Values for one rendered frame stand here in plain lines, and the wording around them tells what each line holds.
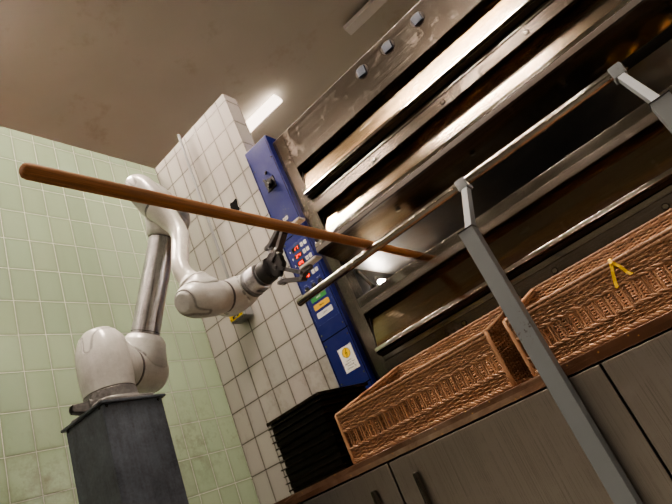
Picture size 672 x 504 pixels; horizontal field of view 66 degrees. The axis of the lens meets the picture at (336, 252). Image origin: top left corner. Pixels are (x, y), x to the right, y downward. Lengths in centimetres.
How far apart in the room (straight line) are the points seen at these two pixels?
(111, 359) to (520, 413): 118
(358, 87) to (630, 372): 163
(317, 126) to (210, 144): 75
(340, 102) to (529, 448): 166
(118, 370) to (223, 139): 154
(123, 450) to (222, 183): 160
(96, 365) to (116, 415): 18
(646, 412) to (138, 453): 128
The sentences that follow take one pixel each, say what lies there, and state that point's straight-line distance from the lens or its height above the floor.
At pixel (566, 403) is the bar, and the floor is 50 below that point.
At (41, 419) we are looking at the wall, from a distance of 223.
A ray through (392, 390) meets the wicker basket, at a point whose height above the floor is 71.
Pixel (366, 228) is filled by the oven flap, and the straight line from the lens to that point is 208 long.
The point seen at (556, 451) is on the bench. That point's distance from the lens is 132.
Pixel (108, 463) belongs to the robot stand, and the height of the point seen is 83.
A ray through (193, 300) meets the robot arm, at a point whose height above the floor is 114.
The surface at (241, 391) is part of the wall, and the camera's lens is 262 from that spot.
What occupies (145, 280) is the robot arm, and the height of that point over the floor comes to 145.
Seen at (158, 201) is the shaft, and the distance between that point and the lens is 114.
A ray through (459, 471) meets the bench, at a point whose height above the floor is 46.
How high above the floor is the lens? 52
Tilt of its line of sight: 23 degrees up
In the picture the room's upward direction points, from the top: 24 degrees counter-clockwise
